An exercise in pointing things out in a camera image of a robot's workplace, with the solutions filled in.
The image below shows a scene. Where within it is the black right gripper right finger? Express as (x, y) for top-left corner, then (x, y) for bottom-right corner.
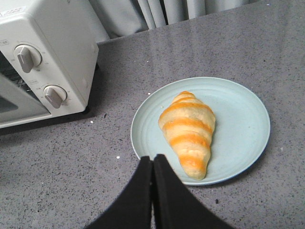
(152, 154), (232, 229)

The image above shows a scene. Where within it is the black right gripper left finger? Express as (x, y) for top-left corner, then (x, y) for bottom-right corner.
(87, 156), (153, 229)

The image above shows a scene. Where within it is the golden croissant bread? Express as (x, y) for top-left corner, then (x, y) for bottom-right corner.
(158, 91), (216, 180)

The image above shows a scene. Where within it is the lower oven control knob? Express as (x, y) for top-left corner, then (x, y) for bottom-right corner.
(43, 85), (68, 109)

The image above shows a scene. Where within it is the oven control knob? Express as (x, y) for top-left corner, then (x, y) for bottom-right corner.
(43, 85), (68, 109)
(14, 44), (42, 73)

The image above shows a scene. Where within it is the white Toshiba toaster oven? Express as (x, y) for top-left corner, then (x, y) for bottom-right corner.
(0, 0), (99, 128)

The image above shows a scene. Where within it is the upper oven control knob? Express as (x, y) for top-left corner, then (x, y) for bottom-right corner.
(14, 44), (42, 73)

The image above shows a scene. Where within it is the light green plate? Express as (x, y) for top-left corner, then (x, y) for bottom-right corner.
(131, 77), (270, 186)

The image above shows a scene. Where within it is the grey curtain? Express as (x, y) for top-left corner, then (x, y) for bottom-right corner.
(89, 0), (255, 40)

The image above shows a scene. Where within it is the metal wire oven rack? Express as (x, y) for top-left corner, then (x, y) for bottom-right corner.
(0, 69), (31, 93)

